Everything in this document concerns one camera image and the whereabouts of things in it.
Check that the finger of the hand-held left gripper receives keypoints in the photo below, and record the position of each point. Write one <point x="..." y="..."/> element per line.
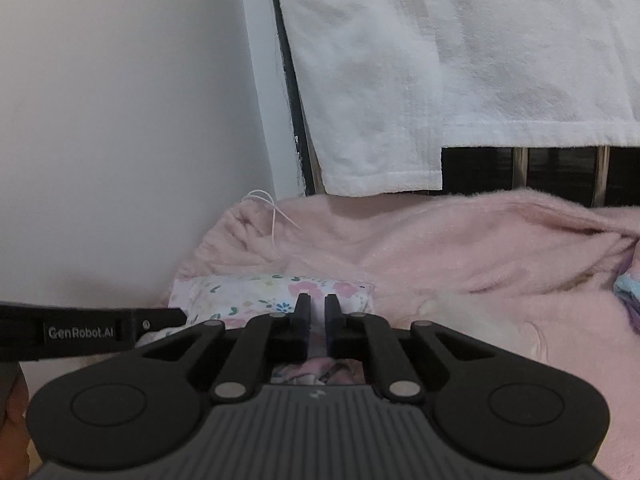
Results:
<point x="160" y="321"/>

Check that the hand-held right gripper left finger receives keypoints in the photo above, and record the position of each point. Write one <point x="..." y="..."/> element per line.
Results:
<point x="302" y="306"/>

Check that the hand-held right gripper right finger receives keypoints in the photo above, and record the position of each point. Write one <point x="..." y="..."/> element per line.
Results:
<point x="331" y="306"/>

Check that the pink floral garment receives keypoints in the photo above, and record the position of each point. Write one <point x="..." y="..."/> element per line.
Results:
<point x="240" y="295"/>

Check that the person's left hand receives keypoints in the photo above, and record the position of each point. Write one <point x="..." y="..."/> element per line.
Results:
<point x="19" y="425"/>

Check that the pink fleece blanket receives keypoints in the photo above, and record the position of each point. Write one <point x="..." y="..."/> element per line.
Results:
<point x="450" y="255"/>

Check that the metal window grille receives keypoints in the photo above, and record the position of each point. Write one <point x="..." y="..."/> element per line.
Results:
<point x="555" y="170"/>

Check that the white towel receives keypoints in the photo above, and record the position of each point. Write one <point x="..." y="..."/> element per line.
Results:
<point x="450" y="60"/>

